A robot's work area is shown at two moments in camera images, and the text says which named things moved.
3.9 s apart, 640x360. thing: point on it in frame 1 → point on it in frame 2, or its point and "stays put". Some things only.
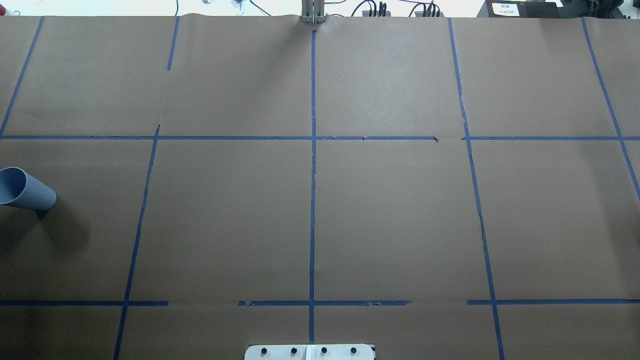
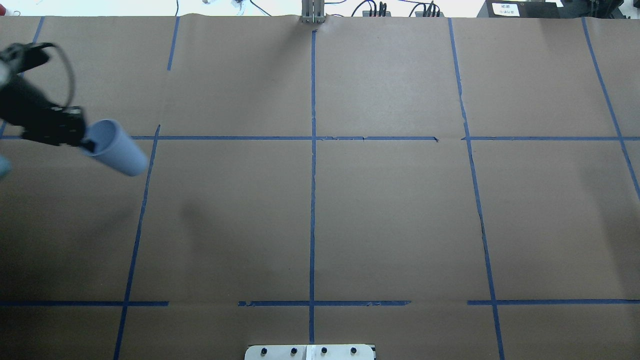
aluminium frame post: (313, 11) stays put
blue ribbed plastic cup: (18, 188) → (107, 140)
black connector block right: (420, 14) stays put
